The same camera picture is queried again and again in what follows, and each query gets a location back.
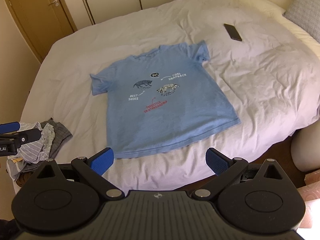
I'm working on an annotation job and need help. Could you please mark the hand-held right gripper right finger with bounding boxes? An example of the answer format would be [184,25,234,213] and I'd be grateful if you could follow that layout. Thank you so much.
[191,148,283,200]

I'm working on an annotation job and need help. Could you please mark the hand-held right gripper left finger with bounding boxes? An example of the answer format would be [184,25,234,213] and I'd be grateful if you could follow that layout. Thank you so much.
[37,147,125,200]

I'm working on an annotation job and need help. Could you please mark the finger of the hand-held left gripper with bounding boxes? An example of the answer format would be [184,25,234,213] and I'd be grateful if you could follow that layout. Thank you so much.
[0,121,21,134]

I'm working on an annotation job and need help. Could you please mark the light blue printed T-shirt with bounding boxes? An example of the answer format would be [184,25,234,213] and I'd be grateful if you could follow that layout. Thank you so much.
[90,41,242,159]

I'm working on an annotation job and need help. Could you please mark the grey-blue striped garment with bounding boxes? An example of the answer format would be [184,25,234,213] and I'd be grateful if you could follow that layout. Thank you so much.
[7,122,56,174]

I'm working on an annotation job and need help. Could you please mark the small white cloth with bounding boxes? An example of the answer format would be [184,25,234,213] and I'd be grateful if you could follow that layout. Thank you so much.
[40,124,56,153]

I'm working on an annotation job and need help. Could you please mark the grey checked garment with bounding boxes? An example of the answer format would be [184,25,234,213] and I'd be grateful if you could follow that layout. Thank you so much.
[40,118,73,158]

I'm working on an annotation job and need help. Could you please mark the brown garment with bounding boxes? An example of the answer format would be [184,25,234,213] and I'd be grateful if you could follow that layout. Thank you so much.
[14,171,29,188]

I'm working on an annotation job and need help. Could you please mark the cream padded furniture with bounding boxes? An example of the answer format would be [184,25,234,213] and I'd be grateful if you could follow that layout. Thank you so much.
[292,126,320,172]

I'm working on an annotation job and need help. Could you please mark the white bed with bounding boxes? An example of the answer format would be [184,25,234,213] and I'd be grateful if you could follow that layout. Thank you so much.
[15,0,320,188]

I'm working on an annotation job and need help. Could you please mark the wooden door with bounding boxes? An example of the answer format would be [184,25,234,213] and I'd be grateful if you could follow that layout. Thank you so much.
[0,0,77,64]

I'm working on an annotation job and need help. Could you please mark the black smartphone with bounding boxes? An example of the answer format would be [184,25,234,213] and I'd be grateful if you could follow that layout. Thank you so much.
[223,23,243,42]

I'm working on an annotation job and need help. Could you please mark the grey checked pillow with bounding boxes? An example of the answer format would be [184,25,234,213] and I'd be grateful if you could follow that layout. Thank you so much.
[282,0,320,28]

